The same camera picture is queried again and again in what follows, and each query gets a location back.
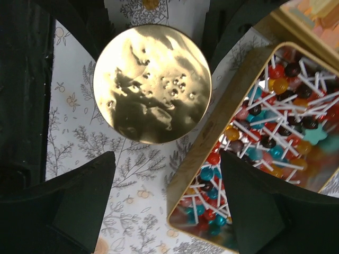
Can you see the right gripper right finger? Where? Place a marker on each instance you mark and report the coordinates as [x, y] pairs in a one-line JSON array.
[[272, 216]]

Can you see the gold tin with lollipops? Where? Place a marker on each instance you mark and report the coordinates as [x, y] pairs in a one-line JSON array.
[[280, 115]]

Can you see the gold round lid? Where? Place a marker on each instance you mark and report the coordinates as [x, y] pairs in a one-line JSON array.
[[152, 84]]

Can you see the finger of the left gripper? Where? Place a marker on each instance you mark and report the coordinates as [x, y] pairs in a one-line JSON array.
[[87, 20], [227, 21]]

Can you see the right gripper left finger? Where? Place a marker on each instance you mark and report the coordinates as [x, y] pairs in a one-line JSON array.
[[61, 215]]

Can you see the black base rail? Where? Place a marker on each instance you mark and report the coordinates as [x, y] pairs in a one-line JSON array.
[[27, 37]]

